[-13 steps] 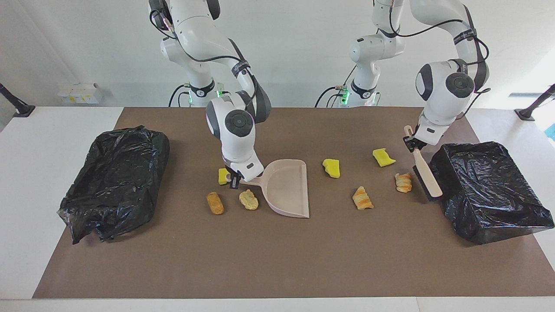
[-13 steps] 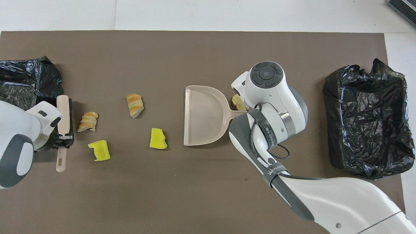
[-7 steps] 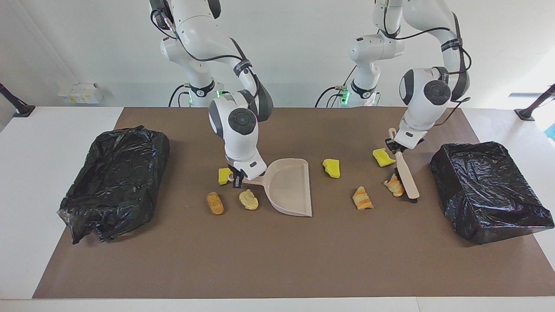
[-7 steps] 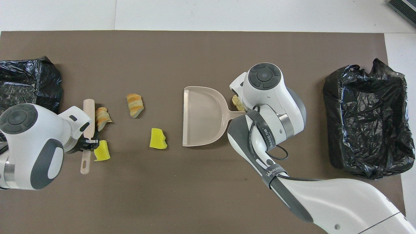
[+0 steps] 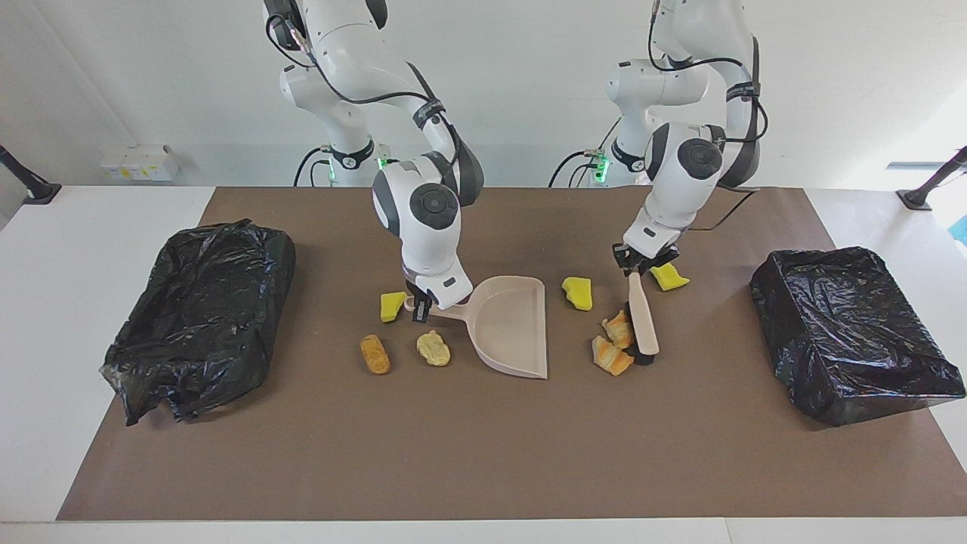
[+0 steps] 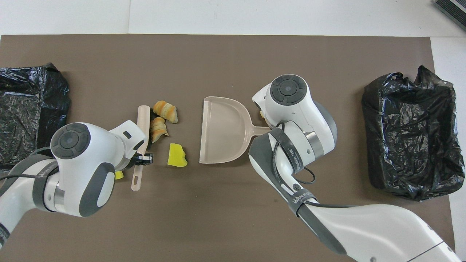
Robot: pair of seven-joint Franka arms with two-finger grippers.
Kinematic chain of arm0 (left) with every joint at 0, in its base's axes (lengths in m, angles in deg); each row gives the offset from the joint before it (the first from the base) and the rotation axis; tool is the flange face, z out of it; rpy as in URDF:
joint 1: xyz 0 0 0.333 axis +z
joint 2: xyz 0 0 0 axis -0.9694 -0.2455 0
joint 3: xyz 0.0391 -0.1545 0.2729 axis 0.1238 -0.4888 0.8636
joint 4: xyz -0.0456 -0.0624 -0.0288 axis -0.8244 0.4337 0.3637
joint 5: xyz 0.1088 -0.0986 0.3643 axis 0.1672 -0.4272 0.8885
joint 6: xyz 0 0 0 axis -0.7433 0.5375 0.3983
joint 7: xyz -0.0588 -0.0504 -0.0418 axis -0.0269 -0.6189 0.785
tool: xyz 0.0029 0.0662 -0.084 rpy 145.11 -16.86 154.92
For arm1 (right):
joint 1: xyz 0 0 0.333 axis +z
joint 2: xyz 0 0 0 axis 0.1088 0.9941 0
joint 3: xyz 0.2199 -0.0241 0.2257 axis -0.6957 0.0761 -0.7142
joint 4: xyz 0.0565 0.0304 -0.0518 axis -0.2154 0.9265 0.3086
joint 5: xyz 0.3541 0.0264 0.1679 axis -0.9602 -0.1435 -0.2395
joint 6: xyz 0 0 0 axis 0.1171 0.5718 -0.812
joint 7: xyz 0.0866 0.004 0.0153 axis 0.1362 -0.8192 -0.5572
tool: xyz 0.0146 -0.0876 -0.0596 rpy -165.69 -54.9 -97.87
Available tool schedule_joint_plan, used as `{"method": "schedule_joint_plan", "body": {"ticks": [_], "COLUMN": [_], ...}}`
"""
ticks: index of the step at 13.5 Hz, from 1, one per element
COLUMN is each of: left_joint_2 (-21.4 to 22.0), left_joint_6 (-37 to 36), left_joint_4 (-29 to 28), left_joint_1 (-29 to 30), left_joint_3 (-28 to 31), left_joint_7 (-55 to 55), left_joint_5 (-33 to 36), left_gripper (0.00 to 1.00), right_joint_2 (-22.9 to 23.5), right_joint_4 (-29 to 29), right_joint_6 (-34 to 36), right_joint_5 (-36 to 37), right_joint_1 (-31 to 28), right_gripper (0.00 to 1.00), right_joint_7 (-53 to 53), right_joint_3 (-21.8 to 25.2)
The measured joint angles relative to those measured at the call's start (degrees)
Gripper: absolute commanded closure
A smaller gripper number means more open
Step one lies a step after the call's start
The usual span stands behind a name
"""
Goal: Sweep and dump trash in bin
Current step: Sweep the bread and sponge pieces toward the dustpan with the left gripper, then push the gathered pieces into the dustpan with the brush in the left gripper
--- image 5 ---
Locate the black bag lined bin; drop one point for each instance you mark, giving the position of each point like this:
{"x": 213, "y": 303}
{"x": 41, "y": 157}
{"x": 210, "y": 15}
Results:
{"x": 196, "y": 317}
{"x": 846, "y": 332}

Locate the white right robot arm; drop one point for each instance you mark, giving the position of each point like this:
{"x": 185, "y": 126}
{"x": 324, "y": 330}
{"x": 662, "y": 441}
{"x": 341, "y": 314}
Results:
{"x": 423, "y": 242}

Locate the brown table mat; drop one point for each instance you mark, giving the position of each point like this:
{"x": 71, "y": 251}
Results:
{"x": 453, "y": 453}

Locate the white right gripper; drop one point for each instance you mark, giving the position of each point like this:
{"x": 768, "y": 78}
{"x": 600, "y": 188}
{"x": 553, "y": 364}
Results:
{"x": 442, "y": 285}

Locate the black camera stand post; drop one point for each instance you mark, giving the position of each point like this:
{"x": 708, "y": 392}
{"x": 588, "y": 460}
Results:
{"x": 922, "y": 196}
{"x": 34, "y": 189}

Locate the white wall socket box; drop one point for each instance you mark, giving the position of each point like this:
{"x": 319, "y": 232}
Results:
{"x": 140, "y": 162}

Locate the beige plastic dustpan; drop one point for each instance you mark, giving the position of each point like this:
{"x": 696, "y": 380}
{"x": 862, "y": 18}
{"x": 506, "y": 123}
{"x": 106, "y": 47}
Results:
{"x": 506, "y": 325}

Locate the blue object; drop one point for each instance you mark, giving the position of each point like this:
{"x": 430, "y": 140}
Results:
{"x": 961, "y": 230}

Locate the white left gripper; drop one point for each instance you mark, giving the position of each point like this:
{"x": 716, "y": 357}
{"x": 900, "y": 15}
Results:
{"x": 653, "y": 233}

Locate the pale beige bread chunk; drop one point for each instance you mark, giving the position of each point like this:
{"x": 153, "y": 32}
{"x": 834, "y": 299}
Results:
{"x": 433, "y": 349}

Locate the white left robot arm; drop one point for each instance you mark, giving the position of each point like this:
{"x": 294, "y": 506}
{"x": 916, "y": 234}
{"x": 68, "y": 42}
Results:
{"x": 680, "y": 189}

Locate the yellow sponge piece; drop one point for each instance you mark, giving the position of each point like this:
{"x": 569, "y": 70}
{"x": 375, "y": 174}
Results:
{"x": 578, "y": 294}
{"x": 393, "y": 306}
{"x": 668, "y": 278}

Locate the brown fried nugget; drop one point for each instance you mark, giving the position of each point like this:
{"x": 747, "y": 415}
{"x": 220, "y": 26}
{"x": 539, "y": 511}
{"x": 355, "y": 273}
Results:
{"x": 375, "y": 354}

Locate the striped croissant piece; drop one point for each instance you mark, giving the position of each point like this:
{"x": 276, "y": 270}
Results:
{"x": 618, "y": 330}
{"x": 610, "y": 356}

